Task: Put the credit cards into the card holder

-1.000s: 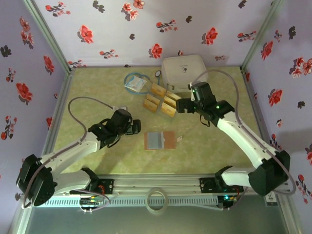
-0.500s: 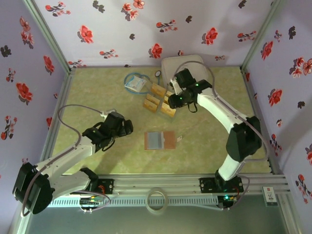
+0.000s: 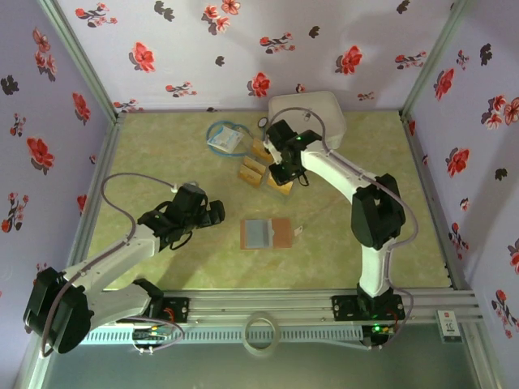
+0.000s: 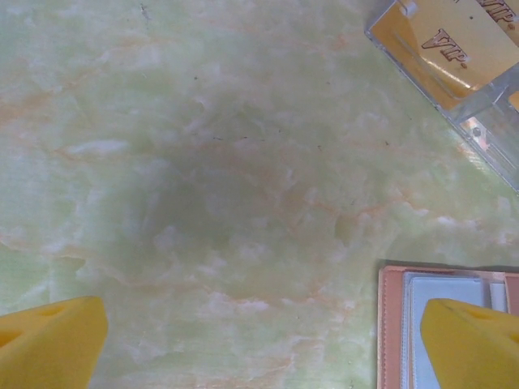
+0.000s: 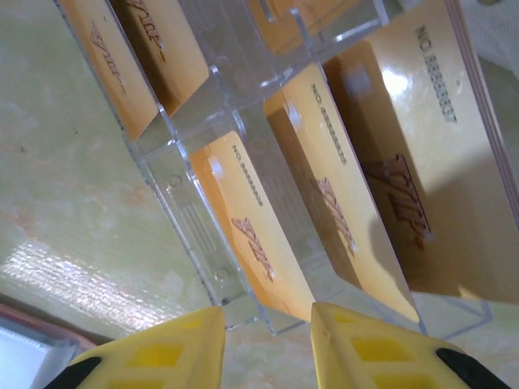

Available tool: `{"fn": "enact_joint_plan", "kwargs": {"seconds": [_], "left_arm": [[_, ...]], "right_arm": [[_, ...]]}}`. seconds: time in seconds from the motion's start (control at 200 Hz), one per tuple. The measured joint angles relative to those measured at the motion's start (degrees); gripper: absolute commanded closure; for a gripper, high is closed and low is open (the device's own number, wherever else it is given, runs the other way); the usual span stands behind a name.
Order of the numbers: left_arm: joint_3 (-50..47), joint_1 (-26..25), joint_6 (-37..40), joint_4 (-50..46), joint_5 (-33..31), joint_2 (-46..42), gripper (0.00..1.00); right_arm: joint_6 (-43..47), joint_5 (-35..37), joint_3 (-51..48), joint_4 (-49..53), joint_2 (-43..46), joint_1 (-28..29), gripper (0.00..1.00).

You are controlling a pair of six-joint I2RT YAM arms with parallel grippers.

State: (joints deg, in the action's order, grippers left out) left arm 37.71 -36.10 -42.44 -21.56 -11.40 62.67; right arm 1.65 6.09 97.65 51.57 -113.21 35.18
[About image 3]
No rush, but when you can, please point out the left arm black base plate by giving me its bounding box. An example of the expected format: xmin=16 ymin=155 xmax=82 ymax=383
xmin=115 ymin=297 xmax=191 ymax=325

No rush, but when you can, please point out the white gauze packet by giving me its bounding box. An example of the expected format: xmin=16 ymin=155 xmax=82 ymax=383
xmin=206 ymin=124 xmax=244 ymax=153

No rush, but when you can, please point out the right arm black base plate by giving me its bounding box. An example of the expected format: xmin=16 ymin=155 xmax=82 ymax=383
xmin=331 ymin=294 xmax=405 ymax=323

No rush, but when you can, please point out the left arm grey cable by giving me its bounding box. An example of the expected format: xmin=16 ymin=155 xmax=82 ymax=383
xmin=40 ymin=173 xmax=179 ymax=360

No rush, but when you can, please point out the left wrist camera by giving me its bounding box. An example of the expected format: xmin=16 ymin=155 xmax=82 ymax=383
xmin=172 ymin=182 xmax=205 ymax=195

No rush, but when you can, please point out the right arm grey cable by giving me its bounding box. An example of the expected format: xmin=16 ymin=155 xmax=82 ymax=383
xmin=265 ymin=105 xmax=421 ymax=350

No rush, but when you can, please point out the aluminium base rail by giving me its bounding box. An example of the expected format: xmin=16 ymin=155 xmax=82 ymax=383
xmin=34 ymin=289 xmax=486 ymax=329

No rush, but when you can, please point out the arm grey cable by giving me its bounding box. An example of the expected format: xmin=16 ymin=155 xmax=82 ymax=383
xmin=40 ymin=173 xmax=179 ymax=360
xmin=265 ymin=105 xmax=421 ymax=350

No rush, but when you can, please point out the white label box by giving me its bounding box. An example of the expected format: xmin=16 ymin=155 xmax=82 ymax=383
xmin=435 ymin=310 xmax=463 ymax=344

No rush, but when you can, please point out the clear tape roll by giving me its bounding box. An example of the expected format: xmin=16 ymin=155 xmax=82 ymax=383
xmin=242 ymin=311 xmax=281 ymax=358

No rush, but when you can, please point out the aluminium table side rail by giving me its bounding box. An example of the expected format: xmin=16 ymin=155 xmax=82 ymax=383
xmin=399 ymin=112 xmax=471 ymax=291
xmin=64 ymin=113 xmax=127 ymax=293

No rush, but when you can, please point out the brown leather card holder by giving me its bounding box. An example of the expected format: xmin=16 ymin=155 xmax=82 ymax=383
xmin=239 ymin=217 xmax=305 ymax=251

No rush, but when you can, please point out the blue stethoscope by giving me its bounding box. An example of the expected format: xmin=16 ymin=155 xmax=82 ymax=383
xmin=205 ymin=116 xmax=271 ymax=157

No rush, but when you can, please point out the white slotted cable duct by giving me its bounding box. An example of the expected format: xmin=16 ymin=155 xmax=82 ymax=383
xmin=80 ymin=326 xmax=364 ymax=345

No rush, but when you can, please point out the aluminium frame corner post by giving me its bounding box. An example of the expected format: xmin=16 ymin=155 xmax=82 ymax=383
xmin=38 ymin=0 xmax=127 ymax=122
xmin=399 ymin=0 xmax=474 ymax=118

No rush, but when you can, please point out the white medical case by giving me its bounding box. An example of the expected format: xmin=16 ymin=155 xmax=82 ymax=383
xmin=267 ymin=89 xmax=348 ymax=153

